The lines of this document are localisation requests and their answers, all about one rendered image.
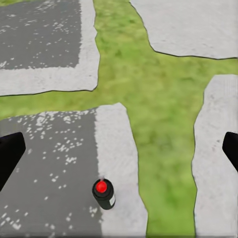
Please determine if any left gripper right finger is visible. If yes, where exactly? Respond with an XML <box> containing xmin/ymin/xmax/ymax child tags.
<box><xmin>222</xmin><ymin>131</ymin><xmax>238</xmax><ymax>172</ymax></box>

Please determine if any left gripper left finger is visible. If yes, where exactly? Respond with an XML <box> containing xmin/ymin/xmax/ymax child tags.
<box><xmin>0</xmin><ymin>132</ymin><xmax>26</xmax><ymax>192</ymax></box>

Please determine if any insectifuge atomizer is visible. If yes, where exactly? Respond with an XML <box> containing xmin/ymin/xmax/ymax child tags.
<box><xmin>92</xmin><ymin>175</ymin><xmax>116</xmax><ymax>210</ymax></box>

